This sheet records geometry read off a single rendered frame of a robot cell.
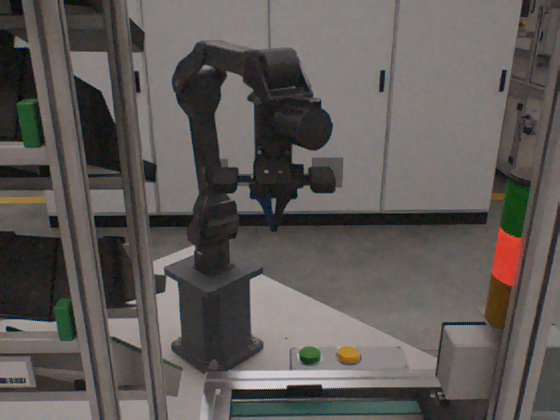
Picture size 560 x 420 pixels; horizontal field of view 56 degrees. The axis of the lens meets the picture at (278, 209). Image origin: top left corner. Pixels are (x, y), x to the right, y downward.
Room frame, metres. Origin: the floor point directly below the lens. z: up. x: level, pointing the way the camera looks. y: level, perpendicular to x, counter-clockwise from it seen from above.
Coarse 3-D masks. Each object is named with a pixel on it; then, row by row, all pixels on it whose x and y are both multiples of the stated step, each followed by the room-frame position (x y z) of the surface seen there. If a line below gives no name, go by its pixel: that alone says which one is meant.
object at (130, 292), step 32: (0, 256) 0.42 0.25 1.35; (32, 256) 0.42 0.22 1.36; (64, 256) 0.42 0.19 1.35; (128, 256) 0.55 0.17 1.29; (0, 288) 0.41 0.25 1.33; (32, 288) 0.41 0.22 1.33; (64, 288) 0.42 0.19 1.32; (128, 288) 0.54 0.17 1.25; (160, 288) 0.63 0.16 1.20; (32, 320) 0.39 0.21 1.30
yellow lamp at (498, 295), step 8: (496, 280) 0.46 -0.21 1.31; (496, 288) 0.46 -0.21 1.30; (504, 288) 0.45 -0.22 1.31; (488, 296) 0.47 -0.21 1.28; (496, 296) 0.45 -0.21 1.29; (504, 296) 0.45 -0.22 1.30; (488, 304) 0.46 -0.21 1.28; (496, 304) 0.45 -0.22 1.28; (504, 304) 0.45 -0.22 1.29; (488, 312) 0.46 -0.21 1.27; (496, 312) 0.45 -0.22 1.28; (504, 312) 0.45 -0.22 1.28; (488, 320) 0.46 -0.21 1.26; (496, 320) 0.45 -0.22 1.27; (504, 320) 0.44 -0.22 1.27
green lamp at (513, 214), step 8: (512, 184) 0.46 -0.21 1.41; (512, 192) 0.46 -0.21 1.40; (520, 192) 0.45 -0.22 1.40; (528, 192) 0.44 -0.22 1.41; (504, 200) 0.47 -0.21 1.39; (512, 200) 0.46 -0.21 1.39; (520, 200) 0.45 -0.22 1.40; (504, 208) 0.47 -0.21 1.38; (512, 208) 0.45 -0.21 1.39; (520, 208) 0.45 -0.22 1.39; (504, 216) 0.46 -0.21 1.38; (512, 216) 0.45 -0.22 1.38; (520, 216) 0.45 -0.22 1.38; (504, 224) 0.46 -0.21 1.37; (512, 224) 0.45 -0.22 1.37; (520, 224) 0.45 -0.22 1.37; (512, 232) 0.45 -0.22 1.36; (520, 232) 0.45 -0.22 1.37
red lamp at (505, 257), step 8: (504, 232) 0.46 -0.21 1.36; (504, 240) 0.46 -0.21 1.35; (512, 240) 0.45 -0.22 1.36; (520, 240) 0.44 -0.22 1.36; (496, 248) 0.47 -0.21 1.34; (504, 248) 0.46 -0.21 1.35; (512, 248) 0.45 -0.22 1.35; (496, 256) 0.46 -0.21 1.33; (504, 256) 0.45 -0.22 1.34; (512, 256) 0.45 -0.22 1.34; (496, 264) 0.46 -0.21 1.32; (504, 264) 0.45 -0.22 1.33; (512, 264) 0.45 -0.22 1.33; (496, 272) 0.46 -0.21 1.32; (504, 272) 0.45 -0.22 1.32; (512, 272) 0.45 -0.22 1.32; (504, 280) 0.45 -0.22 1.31; (512, 280) 0.44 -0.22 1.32
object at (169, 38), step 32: (160, 0) 3.54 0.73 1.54; (192, 0) 3.54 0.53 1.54; (224, 0) 3.55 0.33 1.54; (256, 0) 3.55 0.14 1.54; (160, 32) 3.54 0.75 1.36; (192, 32) 3.54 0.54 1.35; (224, 32) 3.55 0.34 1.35; (256, 32) 3.55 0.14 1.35; (160, 64) 3.54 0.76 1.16; (160, 96) 3.54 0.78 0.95; (224, 96) 3.54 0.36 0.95; (160, 128) 3.54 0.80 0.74; (224, 128) 3.54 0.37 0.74; (160, 160) 3.53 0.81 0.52; (192, 160) 3.54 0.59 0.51; (224, 160) 3.54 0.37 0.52; (160, 192) 3.53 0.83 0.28; (192, 192) 3.54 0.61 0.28; (160, 224) 3.57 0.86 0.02; (256, 224) 3.58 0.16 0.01
